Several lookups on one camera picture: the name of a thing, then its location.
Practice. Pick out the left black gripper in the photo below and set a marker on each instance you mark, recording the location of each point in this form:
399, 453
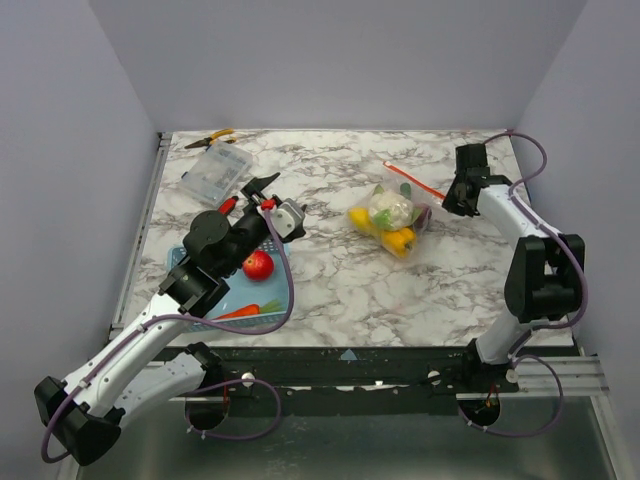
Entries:
259, 186

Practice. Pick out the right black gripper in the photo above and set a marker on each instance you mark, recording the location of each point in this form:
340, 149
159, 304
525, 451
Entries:
465, 190

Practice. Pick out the purple onion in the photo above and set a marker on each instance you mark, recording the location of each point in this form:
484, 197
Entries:
424, 217

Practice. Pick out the green chili pepper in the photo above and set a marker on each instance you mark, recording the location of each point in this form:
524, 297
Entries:
405, 190

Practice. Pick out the clear zip top bag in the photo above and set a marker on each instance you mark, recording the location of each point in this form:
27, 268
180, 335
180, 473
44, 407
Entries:
393, 177

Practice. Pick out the green white cabbage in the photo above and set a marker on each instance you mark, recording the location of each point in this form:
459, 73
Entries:
380, 207

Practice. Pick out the yellow bell pepper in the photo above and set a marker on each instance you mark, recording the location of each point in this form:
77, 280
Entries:
399, 243

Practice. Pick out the yellow mango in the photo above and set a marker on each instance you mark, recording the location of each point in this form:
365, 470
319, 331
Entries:
360, 220

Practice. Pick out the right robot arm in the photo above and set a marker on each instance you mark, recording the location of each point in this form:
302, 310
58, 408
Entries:
545, 283

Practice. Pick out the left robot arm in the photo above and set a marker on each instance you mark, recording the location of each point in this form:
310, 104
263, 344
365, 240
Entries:
84, 412

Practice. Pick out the red utility knife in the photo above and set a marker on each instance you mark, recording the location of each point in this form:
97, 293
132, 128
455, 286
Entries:
228, 205

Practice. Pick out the clear plastic screw box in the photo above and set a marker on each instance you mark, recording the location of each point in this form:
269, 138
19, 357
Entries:
215, 173

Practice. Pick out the red apple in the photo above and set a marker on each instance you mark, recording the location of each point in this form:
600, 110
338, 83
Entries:
259, 266

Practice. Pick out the blue plastic basket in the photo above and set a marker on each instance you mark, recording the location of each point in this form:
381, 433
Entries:
244, 292

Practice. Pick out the orange carrot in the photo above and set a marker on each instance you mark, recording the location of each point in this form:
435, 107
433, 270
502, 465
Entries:
254, 309

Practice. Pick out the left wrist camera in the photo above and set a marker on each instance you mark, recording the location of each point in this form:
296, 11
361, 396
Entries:
287, 218

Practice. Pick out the yellow handled pliers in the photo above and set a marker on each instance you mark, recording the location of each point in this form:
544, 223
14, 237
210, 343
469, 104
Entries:
225, 135

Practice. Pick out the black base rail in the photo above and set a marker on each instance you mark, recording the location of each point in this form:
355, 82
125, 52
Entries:
349, 381

